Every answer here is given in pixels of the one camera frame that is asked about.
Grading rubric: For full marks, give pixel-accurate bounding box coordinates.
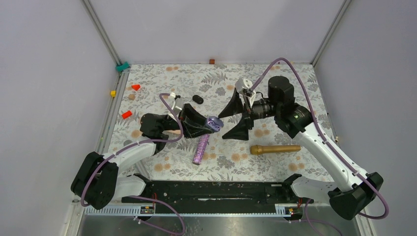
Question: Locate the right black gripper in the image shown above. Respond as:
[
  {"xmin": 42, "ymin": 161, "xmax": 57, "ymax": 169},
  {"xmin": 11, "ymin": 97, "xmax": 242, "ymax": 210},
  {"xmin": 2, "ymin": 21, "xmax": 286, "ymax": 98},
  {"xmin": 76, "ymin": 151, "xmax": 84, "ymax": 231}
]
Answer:
[{"xmin": 218, "ymin": 88, "xmax": 280, "ymax": 142}]

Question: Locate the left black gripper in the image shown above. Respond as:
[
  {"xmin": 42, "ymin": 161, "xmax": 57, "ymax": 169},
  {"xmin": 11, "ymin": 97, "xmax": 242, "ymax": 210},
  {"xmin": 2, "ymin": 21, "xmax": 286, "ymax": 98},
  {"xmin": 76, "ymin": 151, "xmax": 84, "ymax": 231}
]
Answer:
[{"xmin": 162, "ymin": 104, "xmax": 215, "ymax": 139}]

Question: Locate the lavender earbud charging case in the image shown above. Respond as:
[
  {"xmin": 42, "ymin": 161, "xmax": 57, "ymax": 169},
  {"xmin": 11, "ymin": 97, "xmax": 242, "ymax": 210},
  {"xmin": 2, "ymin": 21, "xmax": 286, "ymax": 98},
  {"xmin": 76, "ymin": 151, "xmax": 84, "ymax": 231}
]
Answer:
[{"xmin": 205, "ymin": 116, "xmax": 224, "ymax": 132}]

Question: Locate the black oval earbud case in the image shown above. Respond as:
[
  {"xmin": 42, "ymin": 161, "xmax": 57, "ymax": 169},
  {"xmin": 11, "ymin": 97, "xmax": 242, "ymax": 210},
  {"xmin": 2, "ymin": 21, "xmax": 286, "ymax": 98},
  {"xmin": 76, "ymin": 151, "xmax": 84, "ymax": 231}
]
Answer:
[{"xmin": 192, "ymin": 94, "xmax": 204, "ymax": 105}]

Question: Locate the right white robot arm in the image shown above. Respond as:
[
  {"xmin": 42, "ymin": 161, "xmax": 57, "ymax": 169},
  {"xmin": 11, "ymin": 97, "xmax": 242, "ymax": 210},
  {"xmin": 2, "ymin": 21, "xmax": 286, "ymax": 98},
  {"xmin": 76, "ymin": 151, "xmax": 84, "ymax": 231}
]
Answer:
[{"xmin": 219, "ymin": 76, "xmax": 383, "ymax": 220}]

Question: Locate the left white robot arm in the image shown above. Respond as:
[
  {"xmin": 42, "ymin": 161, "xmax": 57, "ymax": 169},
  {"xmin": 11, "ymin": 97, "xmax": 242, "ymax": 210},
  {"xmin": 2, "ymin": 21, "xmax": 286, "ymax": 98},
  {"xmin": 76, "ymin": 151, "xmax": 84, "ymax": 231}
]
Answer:
[{"xmin": 70, "ymin": 103, "xmax": 224, "ymax": 209}]

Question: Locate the purple glitter microphone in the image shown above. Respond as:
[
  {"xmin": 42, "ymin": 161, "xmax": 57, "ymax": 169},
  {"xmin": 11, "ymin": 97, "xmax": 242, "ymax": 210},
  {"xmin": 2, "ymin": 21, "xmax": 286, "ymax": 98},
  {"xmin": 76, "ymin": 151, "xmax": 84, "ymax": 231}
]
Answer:
[{"xmin": 192, "ymin": 134, "xmax": 210, "ymax": 165}]

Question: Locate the floral table mat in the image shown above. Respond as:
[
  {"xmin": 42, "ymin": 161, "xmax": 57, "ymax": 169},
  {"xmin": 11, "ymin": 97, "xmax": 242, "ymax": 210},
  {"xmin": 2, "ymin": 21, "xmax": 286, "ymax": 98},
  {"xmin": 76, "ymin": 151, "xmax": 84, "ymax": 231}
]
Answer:
[{"xmin": 108, "ymin": 64, "xmax": 332, "ymax": 182}]

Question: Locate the peach pink microphone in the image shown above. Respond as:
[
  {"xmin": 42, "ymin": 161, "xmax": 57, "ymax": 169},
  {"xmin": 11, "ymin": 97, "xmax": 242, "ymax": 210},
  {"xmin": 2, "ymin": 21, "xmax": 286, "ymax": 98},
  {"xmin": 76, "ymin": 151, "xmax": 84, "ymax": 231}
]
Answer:
[{"xmin": 168, "ymin": 130, "xmax": 181, "ymax": 135}]

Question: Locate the gold microphone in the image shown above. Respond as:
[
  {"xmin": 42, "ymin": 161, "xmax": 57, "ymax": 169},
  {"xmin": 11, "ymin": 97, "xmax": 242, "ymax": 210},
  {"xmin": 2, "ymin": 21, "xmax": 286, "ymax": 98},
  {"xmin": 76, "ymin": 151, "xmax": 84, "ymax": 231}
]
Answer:
[{"xmin": 249, "ymin": 145, "xmax": 301, "ymax": 155}]

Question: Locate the red rectangular block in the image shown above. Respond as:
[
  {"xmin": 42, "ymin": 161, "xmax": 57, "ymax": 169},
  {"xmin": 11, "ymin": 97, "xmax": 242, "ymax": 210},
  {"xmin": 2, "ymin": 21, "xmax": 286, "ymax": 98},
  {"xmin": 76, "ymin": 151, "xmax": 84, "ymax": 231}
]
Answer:
[{"xmin": 121, "ymin": 110, "xmax": 133, "ymax": 119}]

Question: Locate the teal clamp block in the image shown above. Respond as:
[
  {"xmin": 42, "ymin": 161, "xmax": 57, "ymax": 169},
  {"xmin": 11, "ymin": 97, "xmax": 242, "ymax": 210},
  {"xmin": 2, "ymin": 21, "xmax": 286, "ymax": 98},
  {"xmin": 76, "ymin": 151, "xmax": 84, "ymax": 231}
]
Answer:
[{"xmin": 116, "ymin": 62, "xmax": 130, "ymax": 72}]

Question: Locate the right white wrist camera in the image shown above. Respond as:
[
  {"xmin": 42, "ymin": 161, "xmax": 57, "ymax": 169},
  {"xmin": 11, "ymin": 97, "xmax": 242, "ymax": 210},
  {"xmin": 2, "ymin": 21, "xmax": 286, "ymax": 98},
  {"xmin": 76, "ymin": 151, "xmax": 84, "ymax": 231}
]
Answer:
[{"xmin": 235, "ymin": 79, "xmax": 256, "ymax": 97}]

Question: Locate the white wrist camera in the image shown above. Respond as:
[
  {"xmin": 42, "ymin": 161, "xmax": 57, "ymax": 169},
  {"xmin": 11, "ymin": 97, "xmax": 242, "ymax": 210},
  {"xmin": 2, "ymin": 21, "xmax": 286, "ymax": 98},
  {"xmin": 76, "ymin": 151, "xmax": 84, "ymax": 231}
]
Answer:
[
  {"xmin": 170, "ymin": 92, "xmax": 184, "ymax": 116},
  {"xmin": 235, "ymin": 79, "xmax": 256, "ymax": 97}
]

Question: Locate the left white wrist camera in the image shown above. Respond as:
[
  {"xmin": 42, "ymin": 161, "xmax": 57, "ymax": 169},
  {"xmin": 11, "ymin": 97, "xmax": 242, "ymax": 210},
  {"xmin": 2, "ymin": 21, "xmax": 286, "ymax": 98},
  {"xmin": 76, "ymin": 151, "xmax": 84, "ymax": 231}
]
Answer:
[{"xmin": 170, "ymin": 92, "xmax": 184, "ymax": 116}]

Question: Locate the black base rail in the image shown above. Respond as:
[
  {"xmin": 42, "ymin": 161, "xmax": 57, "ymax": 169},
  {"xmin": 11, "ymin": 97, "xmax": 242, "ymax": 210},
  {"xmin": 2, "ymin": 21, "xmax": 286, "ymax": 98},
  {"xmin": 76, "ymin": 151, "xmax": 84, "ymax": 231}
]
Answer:
[{"xmin": 121, "ymin": 180, "xmax": 307, "ymax": 220}]

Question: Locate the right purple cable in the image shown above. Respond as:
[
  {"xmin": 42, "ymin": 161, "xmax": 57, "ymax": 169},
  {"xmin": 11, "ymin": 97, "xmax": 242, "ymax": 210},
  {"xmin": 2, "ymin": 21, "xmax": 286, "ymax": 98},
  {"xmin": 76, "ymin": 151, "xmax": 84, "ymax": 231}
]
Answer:
[{"xmin": 251, "ymin": 58, "xmax": 390, "ymax": 236}]

